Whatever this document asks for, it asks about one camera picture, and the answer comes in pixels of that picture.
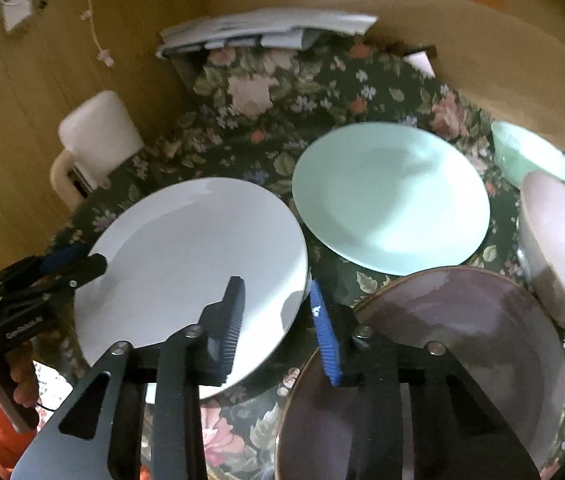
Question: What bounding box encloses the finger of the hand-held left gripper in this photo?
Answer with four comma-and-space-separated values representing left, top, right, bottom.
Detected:
0, 243, 89, 283
37, 254, 108, 303

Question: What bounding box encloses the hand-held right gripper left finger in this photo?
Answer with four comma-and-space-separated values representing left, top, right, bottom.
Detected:
10, 276, 246, 480

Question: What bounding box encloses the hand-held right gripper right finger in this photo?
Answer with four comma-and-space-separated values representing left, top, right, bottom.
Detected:
309, 279, 548, 480

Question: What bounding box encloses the white plate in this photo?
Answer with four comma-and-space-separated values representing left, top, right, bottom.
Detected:
73, 177, 310, 401

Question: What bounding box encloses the brown gold-rimmed plate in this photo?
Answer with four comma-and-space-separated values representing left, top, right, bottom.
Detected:
275, 266, 565, 480

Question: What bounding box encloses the mint green plate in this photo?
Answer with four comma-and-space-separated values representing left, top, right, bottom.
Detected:
291, 122, 492, 277

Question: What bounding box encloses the mint green bowl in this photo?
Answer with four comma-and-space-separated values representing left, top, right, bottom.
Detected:
491, 121, 565, 188

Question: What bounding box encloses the person's left hand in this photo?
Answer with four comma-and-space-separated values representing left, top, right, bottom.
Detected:
6, 341, 39, 413

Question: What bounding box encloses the white lidded jug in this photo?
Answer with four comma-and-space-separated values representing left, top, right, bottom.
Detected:
50, 90, 146, 211

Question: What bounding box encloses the dark floral tablecloth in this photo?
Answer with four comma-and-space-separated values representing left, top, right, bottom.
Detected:
47, 42, 565, 480

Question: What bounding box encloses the white paper piece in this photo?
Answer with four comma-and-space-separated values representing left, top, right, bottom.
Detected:
1, 0, 47, 33

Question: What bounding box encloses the white paper sheet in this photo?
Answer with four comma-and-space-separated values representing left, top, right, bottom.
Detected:
403, 45, 438, 79

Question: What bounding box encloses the stack of white papers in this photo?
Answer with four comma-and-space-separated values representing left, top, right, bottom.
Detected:
156, 10, 378, 58

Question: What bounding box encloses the hanging beaded cable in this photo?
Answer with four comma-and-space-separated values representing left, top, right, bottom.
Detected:
60, 0, 116, 67

